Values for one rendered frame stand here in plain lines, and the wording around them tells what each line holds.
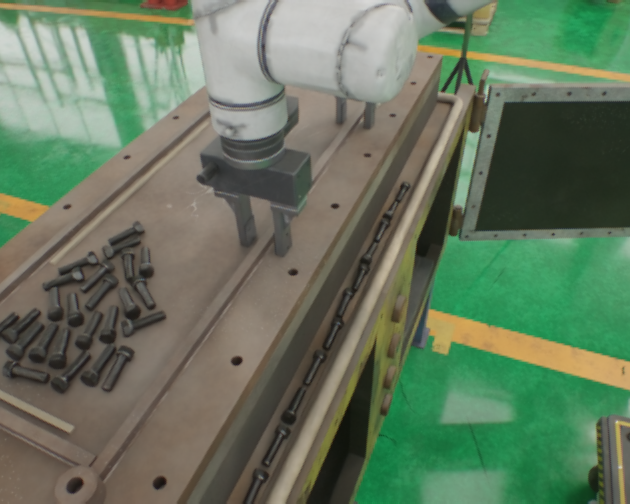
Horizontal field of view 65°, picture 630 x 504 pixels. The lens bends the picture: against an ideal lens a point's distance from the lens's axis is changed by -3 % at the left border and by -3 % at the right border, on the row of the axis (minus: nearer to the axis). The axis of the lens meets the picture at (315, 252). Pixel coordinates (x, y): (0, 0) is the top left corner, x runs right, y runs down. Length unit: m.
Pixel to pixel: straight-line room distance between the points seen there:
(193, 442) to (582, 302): 2.35
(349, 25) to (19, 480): 0.53
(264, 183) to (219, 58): 0.16
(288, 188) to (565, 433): 1.82
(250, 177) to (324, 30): 0.22
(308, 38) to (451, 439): 1.81
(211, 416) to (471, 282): 2.17
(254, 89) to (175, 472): 0.39
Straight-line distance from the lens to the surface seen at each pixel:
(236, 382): 0.59
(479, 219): 1.78
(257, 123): 0.57
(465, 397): 2.22
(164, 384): 0.59
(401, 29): 0.48
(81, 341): 0.66
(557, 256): 2.92
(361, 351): 0.76
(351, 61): 0.47
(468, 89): 1.48
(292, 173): 0.59
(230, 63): 0.54
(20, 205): 3.60
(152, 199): 0.86
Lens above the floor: 1.85
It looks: 43 degrees down
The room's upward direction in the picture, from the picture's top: 2 degrees counter-clockwise
